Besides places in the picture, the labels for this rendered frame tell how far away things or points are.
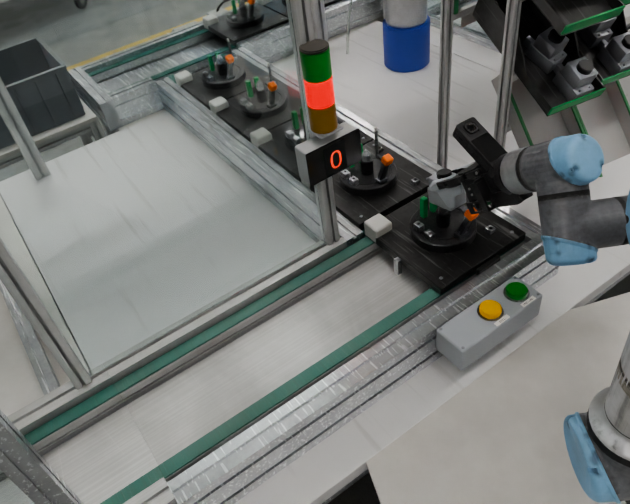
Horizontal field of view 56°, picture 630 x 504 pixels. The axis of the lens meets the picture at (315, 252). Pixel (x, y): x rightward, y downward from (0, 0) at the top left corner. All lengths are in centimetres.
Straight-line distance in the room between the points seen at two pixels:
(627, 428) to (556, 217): 32
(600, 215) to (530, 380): 38
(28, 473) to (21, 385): 66
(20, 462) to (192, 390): 49
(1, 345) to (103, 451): 46
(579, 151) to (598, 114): 58
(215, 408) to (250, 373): 9
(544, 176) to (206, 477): 70
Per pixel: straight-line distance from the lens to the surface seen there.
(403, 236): 129
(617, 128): 155
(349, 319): 121
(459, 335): 113
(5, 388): 144
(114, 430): 118
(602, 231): 98
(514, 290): 119
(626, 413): 82
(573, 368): 124
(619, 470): 88
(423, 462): 110
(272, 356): 118
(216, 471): 102
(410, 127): 184
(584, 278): 140
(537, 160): 98
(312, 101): 106
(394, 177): 142
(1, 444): 72
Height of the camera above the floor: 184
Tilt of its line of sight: 43 degrees down
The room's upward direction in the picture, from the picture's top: 9 degrees counter-clockwise
